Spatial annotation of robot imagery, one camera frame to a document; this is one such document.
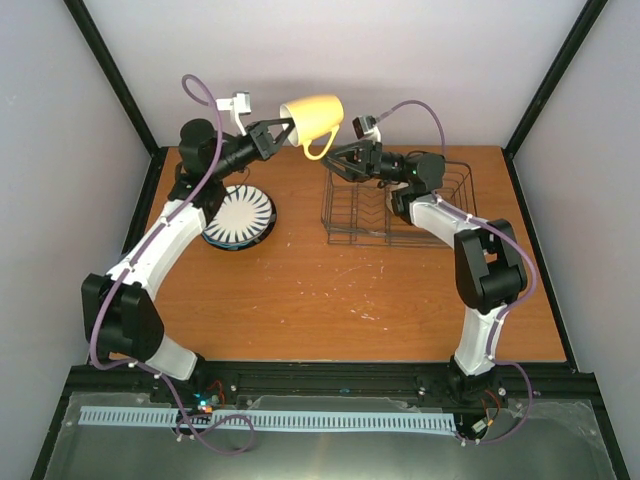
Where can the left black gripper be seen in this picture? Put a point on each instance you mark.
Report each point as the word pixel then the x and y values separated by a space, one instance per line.
pixel 259 134

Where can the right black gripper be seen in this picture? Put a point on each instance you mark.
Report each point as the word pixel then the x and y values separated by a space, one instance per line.
pixel 351 173

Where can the yellow mug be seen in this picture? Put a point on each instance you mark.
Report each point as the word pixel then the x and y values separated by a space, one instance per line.
pixel 313 117

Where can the white blue striped plate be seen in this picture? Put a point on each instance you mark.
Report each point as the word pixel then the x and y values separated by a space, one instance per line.
pixel 244 192

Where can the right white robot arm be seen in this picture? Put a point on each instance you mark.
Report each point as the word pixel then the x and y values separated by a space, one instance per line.
pixel 491 269

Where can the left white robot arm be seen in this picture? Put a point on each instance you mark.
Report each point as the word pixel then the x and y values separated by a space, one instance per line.
pixel 122 323

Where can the dark lower plate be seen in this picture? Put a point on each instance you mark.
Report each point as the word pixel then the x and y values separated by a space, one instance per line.
pixel 240 225

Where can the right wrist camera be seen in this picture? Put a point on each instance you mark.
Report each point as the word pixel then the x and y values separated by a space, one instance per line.
pixel 366 128

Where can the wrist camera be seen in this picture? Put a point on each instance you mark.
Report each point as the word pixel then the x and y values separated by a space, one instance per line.
pixel 238 105
pixel 366 128

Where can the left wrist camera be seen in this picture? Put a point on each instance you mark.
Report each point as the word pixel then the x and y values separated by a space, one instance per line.
pixel 238 105

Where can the left black frame post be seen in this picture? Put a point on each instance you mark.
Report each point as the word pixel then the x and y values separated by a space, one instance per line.
pixel 94 40

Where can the black frame post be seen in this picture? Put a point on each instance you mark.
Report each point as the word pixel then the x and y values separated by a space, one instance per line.
pixel 94 40
pixel 572 43

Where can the right black frame post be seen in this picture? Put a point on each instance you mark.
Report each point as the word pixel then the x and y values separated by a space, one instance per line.
pixel 572 43

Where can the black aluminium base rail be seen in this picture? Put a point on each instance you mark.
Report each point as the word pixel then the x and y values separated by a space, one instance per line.
pixel 418 384

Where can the light blue cable duct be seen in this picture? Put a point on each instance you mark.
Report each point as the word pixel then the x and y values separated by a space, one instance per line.
pixel 281 421

